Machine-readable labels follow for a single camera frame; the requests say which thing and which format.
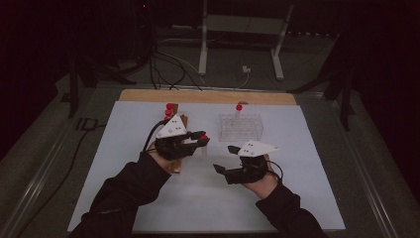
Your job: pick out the clear plastic test tube rack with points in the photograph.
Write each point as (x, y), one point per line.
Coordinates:
(244, 129)

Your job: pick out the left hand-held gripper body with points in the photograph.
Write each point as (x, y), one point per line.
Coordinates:
(173, 145)

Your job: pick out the metal floor rail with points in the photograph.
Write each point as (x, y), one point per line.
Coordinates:
(373, 198)
(36, 188)

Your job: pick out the white plug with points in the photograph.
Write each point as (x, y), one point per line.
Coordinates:
(246, 69)

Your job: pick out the person's left hand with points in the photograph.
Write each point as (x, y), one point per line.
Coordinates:
(158, 159)

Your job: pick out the wooden test tube rack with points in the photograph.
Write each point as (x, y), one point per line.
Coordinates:
(175, 108)

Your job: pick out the person's right hand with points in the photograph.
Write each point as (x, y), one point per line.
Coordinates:
(264, 188)

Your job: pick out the black stand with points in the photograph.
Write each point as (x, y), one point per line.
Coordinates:
(345, 99)
(73, 89)

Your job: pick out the grey metal stand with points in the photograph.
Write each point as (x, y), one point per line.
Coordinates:
(203, 49)

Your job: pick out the white table mat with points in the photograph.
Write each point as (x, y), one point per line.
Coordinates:
(204, 205)

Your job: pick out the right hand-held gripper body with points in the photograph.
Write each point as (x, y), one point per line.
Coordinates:
(246, 172)

